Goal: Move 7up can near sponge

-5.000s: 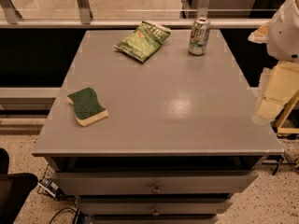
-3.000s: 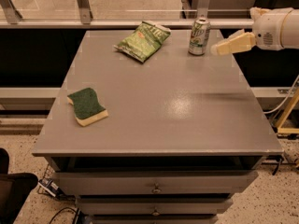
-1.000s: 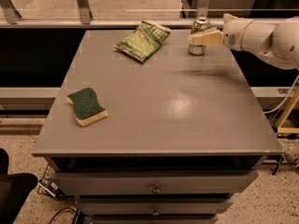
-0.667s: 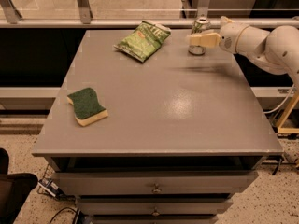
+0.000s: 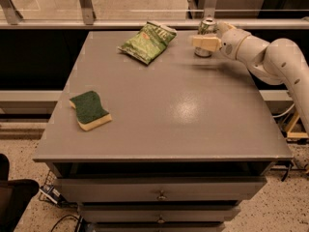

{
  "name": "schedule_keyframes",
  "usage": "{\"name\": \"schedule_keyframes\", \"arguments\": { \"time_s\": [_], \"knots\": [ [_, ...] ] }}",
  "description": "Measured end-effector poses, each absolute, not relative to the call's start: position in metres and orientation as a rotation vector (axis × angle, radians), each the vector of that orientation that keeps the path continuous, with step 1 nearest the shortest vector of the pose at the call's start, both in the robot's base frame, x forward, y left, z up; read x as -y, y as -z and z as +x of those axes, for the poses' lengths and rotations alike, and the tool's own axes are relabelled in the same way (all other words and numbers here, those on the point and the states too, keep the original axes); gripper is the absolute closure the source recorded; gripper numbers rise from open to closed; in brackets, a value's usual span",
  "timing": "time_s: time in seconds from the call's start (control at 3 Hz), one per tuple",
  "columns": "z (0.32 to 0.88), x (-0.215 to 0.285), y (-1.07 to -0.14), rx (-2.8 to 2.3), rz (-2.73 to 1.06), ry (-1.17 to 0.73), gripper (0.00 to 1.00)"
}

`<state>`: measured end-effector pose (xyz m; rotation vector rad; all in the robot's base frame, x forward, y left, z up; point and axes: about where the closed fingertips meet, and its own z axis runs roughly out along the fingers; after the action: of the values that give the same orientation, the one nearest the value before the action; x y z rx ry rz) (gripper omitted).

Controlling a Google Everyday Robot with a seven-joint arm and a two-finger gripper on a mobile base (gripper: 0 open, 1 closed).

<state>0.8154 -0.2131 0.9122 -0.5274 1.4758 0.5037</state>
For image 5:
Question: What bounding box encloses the black floor cable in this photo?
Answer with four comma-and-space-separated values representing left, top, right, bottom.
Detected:
49, 214, 85, 232

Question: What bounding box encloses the power strip on floor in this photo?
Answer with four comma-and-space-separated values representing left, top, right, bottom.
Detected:
40, 185, 62, 204

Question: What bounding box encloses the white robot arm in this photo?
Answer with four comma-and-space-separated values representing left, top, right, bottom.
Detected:
190, 21, 309, 132

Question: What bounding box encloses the yellow wooden frame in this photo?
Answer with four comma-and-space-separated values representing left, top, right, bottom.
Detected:
283, 111, 308, 139

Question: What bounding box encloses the green chip bag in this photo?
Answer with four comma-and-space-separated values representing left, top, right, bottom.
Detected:
118, 21, 177, 65

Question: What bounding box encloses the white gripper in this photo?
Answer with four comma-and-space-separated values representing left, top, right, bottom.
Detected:
191, 21, 250, 61

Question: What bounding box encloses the green yellow sponge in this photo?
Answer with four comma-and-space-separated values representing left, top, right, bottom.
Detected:
70, 91, 112, 131

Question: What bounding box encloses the green 7up soda can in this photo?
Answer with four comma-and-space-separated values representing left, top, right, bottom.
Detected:
195, 17, 217, 57

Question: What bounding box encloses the grey drawer cabinet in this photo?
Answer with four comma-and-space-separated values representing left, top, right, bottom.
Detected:
34, 31, 292, 232

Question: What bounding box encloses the black chair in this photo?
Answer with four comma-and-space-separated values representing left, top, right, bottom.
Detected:
0, 154, 39, 232

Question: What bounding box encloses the metal window railing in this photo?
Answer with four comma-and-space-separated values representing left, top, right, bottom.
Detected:
0, 0, 309, 30

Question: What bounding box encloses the top grey drawer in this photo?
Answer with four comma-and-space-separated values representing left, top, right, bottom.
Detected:
54, 177, 266, 203

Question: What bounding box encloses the grey drawer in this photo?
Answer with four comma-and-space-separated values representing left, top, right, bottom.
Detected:
79, 205, 240, 223
54, 177, 266, 203

